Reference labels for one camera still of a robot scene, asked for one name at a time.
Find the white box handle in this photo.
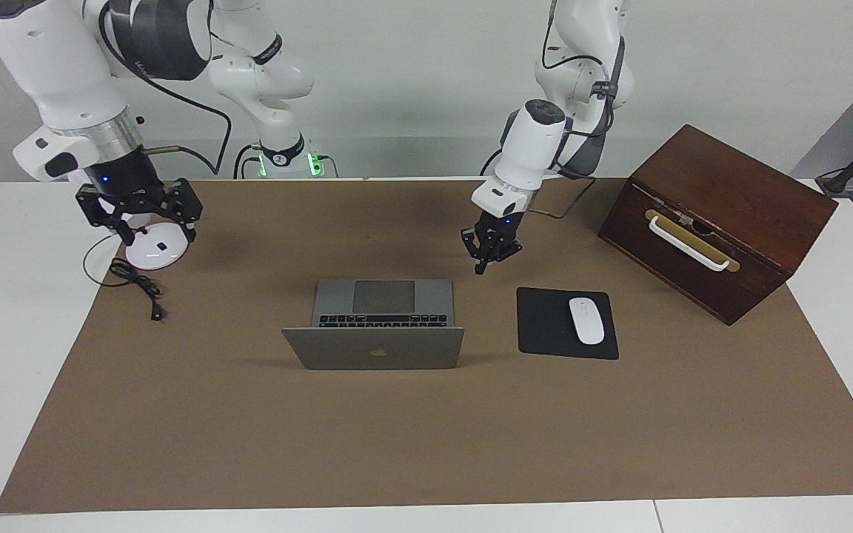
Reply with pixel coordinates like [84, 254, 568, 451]
[649, 215, 732, 272]

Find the black lamp power cable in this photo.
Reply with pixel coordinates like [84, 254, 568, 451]
[83, 235, 167, 323]

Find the brown table mat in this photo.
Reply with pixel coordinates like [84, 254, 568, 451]
[0, 178, 853, 514]

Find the white computer mouse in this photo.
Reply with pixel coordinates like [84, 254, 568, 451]
[569, 297, 606, 346]

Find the brass handle plate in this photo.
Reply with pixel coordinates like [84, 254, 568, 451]
[644, 209, 741, 273]

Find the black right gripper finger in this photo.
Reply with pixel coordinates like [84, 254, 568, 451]
[153, 178, 204, 244]
[76, 189, 135, 247]

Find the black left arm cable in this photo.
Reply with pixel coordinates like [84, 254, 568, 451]
[481, 144, 599, 220]

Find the black mouse pad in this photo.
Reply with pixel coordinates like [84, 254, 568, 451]
[516, 286, 620, 361]

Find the dark brown wooden box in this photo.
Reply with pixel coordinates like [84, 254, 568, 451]
[598, 124, 839, 326]

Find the silver grey laptop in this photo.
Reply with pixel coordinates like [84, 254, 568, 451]
[281, 279, 466, 371]

